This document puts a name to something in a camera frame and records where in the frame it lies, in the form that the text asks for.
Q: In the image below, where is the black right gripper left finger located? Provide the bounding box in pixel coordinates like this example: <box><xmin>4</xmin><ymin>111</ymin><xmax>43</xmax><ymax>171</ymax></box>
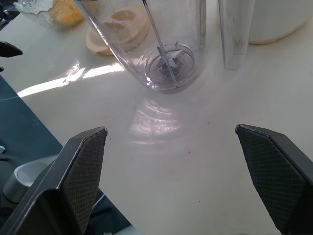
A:
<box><xmin>0</xmin><ymin>126</ymin><xmax>108</xmax><ymax>235</ymax></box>

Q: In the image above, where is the clear plastic blender jug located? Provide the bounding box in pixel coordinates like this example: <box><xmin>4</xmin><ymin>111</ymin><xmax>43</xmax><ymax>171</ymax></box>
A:
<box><xmin>73</xmin><ymin>0</ymin><xmax>255</xmax><ymax>95</ymax></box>

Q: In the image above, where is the white cup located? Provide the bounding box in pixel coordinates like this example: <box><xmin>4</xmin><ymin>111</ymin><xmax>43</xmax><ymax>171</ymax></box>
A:
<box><xmin>2</xmin><ymin>156</ymin><xmax>58</xmax><ymax>204</ymax></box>

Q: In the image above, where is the glass bowl with orange pieces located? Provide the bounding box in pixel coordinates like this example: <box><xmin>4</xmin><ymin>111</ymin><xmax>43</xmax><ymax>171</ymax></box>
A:
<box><xmin>15</xmin><ymin>0</ymin><xmax>85</xmax><ymax>32</ymax></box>

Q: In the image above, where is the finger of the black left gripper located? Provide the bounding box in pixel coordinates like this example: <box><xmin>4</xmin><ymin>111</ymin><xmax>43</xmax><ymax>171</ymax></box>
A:
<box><xmin>0</xmin><ymin>41</ymin><xmax>23</xmax><ymax>59</ymax></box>

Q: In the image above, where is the white blender base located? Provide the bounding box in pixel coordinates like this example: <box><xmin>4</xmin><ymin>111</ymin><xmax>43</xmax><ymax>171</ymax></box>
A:
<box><xmin>248</xmin><ymin>0</ymin><xmax>313</xmax><ymax>45</ymax></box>

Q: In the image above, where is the beige round jug lid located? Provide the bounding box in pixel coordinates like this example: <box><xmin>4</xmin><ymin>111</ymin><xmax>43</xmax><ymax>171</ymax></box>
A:
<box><xmin>85</xmin><ymin>3</ymin><xmax>150</xmax><ymax>56</ymax></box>

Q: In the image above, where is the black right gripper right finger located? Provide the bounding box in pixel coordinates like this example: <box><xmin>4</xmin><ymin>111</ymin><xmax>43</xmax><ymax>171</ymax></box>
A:
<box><xmin>235</xmin><ymin>124</ymin><xmax>313</xmax><ymax>235</ymax></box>

